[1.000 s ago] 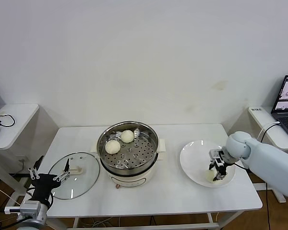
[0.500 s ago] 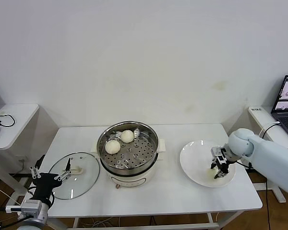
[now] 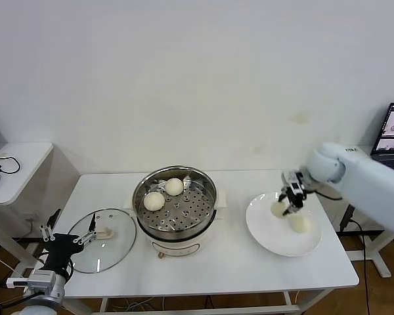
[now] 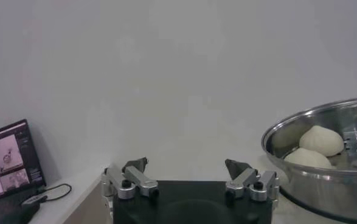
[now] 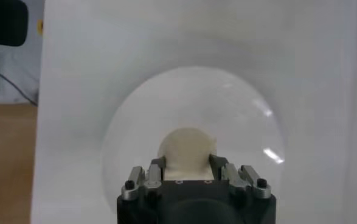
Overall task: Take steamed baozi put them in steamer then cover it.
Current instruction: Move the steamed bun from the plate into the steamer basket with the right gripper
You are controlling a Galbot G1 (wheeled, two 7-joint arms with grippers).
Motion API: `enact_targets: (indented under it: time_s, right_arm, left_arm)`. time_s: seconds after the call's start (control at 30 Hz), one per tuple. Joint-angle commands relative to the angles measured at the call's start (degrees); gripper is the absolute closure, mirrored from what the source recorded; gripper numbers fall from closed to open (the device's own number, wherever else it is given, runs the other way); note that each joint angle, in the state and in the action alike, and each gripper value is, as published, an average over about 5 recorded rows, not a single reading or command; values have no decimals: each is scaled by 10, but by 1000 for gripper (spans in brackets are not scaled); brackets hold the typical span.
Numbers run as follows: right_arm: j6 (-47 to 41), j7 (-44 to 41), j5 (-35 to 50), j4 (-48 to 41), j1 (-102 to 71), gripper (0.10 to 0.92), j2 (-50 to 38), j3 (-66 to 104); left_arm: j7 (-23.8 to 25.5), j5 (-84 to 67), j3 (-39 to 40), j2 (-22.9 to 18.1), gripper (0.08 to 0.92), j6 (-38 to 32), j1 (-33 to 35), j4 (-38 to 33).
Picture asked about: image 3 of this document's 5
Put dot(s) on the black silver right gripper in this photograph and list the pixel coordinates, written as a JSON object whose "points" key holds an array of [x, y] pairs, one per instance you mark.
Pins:
{"points": [[293, 183]]}

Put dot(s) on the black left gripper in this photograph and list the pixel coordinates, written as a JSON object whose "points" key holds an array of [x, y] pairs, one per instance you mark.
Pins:
{"points": [[64, 249]]}

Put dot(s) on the white steamed baozi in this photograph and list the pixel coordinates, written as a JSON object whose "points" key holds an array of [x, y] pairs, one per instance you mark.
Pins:
{"points": [[174, 187], [277, 210], [301, 224], [154, 201]]}

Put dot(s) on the glass pot lid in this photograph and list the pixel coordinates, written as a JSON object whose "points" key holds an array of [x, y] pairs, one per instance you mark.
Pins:
{"points": [[118, 243]]}

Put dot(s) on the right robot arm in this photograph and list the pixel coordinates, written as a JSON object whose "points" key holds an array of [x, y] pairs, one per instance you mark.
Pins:
{"points": [[364, 180]]}

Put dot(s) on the steel steamer basket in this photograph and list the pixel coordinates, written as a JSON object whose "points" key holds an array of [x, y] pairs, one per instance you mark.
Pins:
{"points": [[190, 213]]}

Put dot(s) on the white round plate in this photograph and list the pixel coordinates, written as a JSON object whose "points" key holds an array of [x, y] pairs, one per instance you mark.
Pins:
{"points": [[282, 239]]}

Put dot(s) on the white side table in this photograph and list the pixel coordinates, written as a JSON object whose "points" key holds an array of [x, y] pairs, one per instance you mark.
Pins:
{"points": [[19, 170]]}

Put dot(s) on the white work table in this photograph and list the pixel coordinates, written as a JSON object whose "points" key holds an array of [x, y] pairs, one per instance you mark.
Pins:
{"points": [[233, 262]]}

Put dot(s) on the cream electric cooker base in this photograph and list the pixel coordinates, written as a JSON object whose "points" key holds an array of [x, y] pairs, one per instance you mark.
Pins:
{"points": [[177, 244]]}

